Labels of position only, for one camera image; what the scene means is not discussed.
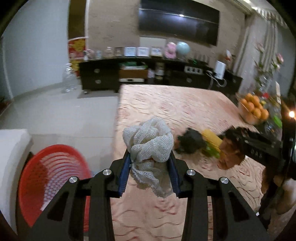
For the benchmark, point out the red festive poster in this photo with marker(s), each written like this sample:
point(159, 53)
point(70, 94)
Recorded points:
point(76, 48)

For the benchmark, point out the green peanut snack packet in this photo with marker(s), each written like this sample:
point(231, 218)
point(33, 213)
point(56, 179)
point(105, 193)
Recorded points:
point(212, 152)

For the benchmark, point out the yellow foam fruit net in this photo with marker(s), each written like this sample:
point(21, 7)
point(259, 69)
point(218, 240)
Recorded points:
point(212, 139)

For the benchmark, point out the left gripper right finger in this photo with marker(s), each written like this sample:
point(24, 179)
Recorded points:
point(173, 173)

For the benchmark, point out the white router box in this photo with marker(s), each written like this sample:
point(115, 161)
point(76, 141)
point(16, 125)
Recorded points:
point(219, 70)

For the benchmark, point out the black tv cabinet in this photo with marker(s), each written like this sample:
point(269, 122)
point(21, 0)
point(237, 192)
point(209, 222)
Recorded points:
point(110, 74)

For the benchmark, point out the glass bowl of oranges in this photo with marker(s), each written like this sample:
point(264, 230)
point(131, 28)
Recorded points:
point(252, 109)

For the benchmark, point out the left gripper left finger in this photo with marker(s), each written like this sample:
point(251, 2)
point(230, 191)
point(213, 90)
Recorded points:
point(125, 172)

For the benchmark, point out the red plastic mesh basket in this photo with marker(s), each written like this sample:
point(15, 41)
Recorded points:
point(43, 176)

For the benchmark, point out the pink plush toy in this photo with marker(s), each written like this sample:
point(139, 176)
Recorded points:
point(170, 50)

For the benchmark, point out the person right hand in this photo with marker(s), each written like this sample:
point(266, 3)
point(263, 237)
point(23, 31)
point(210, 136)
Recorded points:
point(284, 199)

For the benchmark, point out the white mesh cloth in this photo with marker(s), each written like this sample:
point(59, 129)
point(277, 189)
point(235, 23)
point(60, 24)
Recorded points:
point(150, 145)

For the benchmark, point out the brown paper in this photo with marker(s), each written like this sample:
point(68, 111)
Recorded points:
point(230, 155)

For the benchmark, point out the light blue globe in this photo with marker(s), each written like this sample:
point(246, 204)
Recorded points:
point(182, 49)

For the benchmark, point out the clear large water jug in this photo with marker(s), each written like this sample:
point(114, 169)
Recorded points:
point(69, 79)

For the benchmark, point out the large black bag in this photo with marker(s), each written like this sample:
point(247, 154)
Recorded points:
point(189, 142)

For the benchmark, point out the black wall television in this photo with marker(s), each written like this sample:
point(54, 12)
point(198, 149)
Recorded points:
point(190, 20)

